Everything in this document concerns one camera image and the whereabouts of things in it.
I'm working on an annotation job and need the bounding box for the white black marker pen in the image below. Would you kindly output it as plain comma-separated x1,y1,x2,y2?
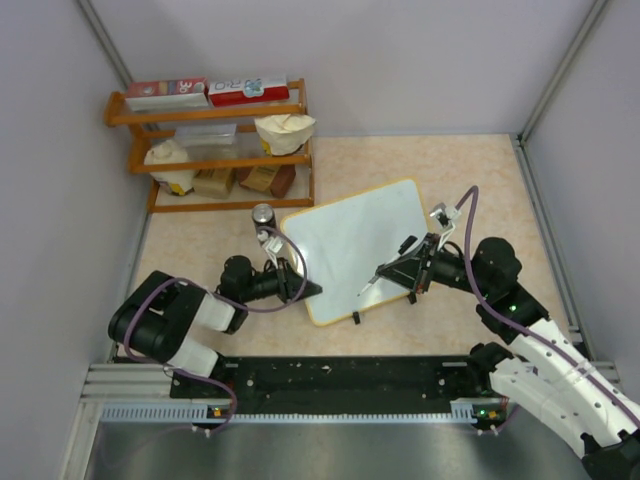
357,235,417,297

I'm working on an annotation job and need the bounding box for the cream paper bag right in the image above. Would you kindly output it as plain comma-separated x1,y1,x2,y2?
254,114,316,156

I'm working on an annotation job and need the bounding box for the red white box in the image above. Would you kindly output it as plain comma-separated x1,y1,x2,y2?
208,76,290,108
125,77,209,111

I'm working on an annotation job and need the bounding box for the black drink can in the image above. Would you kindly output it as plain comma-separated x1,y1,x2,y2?
251,203,277,242

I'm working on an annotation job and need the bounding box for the tan brown box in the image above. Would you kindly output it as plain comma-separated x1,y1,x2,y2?
192,168,235,199

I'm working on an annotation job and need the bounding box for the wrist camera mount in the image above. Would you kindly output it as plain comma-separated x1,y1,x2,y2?
256,229,284,266
429,203,461,250

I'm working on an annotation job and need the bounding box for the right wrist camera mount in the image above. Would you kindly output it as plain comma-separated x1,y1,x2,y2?
429,203,461,250

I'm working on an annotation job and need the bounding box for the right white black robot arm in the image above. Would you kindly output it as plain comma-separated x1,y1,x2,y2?
375,234,639,479

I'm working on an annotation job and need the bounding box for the wooden three tier shelf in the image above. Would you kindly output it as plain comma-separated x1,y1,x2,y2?
103,78,315,213

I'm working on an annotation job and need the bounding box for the yellow framed whiteboard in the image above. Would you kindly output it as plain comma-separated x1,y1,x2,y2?
280,178,428,327

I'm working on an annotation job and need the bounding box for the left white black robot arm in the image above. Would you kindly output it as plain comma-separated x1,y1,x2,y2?
108,255,323,397

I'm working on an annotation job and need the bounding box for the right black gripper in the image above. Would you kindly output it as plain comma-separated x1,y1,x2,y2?
378,232,493,298

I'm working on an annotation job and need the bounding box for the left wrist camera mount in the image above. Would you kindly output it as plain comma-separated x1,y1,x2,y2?
256,229,284,266

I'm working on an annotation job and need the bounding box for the red white box right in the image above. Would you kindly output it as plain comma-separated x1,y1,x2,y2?
208,76,290,108

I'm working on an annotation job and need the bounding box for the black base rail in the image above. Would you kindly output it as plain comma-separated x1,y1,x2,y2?
169,355,506,416

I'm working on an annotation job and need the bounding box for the reddish brown packet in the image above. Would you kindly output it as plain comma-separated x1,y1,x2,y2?
236,165,296,199

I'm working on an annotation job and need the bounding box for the red white box left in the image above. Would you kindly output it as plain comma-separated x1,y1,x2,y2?
125,77,209,111

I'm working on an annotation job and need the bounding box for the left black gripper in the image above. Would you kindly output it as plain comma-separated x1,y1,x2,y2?
241,257,322,304

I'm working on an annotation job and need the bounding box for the clear plastic container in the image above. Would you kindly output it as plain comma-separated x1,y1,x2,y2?
174,124,239,161

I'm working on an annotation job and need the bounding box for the white flour bag left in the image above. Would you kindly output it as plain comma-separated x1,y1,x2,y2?
144,139,197,197

